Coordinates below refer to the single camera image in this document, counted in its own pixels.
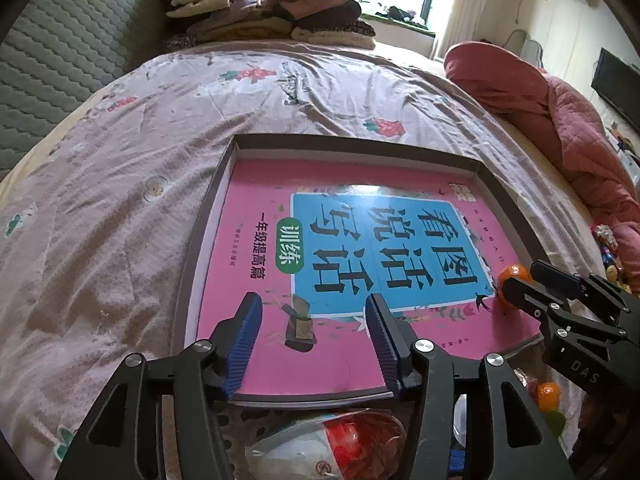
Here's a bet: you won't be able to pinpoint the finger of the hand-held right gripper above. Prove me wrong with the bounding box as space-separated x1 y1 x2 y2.
501 276 640 346
530 260 640 321

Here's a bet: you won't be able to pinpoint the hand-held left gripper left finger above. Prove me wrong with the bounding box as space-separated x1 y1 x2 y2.
54 292 263 480

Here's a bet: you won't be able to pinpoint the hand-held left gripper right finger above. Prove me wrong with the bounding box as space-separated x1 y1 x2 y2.
365 292 576 480

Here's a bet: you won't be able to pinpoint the orange mandarin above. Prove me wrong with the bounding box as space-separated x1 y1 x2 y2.
495 263 532 313
535 381 563 413

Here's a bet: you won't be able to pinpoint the shallow grey cardboard box tray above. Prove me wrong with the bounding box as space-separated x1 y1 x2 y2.
172 132 556 408

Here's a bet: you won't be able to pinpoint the colourful small toy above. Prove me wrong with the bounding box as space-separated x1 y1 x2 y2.
590 222 621 261

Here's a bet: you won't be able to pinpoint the red and white snack packet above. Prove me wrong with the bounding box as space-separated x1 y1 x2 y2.
245 407 408 480

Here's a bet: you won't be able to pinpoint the pink and blue book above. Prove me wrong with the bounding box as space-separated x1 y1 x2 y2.
197 157 543 393

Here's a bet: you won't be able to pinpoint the red quilted blanket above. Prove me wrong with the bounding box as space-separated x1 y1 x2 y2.
444 42 640 293

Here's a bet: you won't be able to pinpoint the pink printed bedsheet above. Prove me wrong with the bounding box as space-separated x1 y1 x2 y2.
0 40 591 480

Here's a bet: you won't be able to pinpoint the cream curtain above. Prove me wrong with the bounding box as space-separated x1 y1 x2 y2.
435 0 501 61

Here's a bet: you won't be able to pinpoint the dark clothes on windowsill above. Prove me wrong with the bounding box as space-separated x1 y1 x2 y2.
385 5 431 26

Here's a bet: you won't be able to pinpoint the pile of folded clothes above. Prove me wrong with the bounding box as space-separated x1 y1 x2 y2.
155 0 378 51

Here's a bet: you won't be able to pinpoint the black wall television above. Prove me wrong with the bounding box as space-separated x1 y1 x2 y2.
591 47 640 136

